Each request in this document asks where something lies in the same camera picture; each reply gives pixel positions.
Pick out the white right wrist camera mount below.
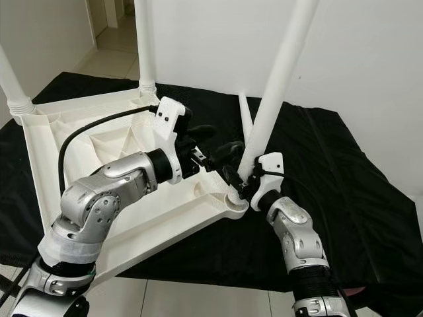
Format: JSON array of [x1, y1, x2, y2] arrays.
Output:
[[251, 152, 285, 212]]

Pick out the white plastic table leg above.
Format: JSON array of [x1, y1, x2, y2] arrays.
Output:
[[228, 0, 319, 199], [0, 46, 34, 117], [238, 92, 256, 143], [134, 0, 158, 96]]

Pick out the black table cloth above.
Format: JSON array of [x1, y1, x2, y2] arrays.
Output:
[[0, 71, 423, 311]]

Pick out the white door frame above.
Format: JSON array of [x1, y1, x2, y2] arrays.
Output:
[[93, 0, 128, 28]]

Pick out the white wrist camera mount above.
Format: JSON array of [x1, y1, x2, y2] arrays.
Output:
[[153, 98, 194, 182], [251, 152, 285, 212]]

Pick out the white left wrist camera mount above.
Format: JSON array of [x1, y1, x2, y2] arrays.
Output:
[[153, 98, 194, 182]]

